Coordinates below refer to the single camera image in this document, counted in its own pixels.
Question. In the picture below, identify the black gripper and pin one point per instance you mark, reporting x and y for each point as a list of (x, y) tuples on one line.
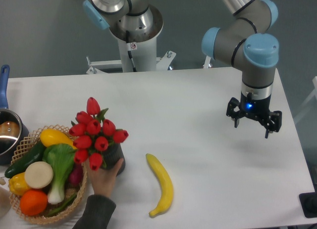
[(255, 109)]

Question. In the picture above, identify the dark grey ribbed vase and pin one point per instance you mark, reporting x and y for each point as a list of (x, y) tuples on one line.
[(111, 157)]

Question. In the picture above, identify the red tulip bouquet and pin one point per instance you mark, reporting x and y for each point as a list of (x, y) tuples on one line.
[(94, 134)]

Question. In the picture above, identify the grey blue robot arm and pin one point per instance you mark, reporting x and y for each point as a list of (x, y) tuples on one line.
[(246, 46)]

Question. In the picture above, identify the dark grey sleeved forearm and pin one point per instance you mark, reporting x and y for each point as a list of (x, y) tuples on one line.
[(97, 214)]

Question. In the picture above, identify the bare human hand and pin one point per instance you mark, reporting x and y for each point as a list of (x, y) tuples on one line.
[(103, 181)]

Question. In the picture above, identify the black box at edge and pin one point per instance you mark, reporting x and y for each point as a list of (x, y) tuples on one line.
[(309, 204)]

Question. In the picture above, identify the yellow banana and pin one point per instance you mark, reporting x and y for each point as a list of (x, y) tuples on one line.
[(167, 189)]

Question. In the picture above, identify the purple red radish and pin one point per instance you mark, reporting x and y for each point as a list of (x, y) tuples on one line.
[(76, 175)]

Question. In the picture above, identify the woven wicker basket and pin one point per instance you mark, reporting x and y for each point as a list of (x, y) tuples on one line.
[(70, 190)]

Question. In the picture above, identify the green bok choy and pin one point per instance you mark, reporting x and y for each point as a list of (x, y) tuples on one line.
[(61, 158)]

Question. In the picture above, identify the yellow squash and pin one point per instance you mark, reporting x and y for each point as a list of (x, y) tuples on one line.
[(50, 137)]

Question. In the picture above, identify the green chili pepper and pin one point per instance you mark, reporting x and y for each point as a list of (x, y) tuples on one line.
[(63, 206)]

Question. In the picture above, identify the green cucumber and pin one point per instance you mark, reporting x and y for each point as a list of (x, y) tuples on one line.
[(35, 154)]

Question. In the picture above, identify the beige round disc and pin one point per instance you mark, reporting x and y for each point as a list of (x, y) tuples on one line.
[(38, 175)]

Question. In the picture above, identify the orange fruit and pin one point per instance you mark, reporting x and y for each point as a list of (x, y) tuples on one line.
[(33, 202)]

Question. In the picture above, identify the yellow bell pepper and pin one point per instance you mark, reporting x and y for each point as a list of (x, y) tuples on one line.
[(18, 185)]

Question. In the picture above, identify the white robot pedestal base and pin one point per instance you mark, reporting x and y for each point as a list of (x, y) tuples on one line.
[(136, 25)]

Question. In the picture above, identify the blue handled saucepan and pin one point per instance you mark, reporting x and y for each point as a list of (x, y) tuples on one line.
[(12, 130)]

